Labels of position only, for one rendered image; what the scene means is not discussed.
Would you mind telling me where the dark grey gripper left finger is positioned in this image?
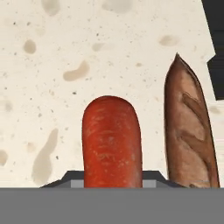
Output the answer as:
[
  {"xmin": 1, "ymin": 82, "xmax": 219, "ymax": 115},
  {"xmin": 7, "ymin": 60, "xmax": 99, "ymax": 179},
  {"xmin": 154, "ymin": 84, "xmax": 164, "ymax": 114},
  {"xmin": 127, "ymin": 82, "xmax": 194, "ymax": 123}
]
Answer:
[{"xmin": 40, "ymin": 170, "xmax": 86, "ymax": 189}]

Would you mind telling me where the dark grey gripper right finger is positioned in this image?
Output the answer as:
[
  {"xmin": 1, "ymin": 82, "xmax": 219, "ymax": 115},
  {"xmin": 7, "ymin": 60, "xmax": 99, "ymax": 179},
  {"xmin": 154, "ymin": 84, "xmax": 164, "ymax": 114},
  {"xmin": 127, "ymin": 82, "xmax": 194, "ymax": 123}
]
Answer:
[{"xmin": 142, "ymin": 170, "xmax": 186, "ymax": 189}]

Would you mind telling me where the orange carrot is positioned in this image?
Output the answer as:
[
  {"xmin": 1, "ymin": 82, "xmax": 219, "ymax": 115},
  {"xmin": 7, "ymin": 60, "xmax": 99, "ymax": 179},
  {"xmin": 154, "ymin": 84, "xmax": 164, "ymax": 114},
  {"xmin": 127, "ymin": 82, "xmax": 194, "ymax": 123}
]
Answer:
[{"xmin": 81, "ymin": 95, "xmax": 144, "ymax": 189}]

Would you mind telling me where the brown baguette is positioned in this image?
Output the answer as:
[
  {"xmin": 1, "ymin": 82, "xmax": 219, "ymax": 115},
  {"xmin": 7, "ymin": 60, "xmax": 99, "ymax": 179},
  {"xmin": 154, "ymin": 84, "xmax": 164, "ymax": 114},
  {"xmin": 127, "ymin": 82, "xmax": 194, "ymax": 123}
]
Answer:
[{"xmin": 164, "ymin": 52, "xmax": 221, "ymax": 189}]

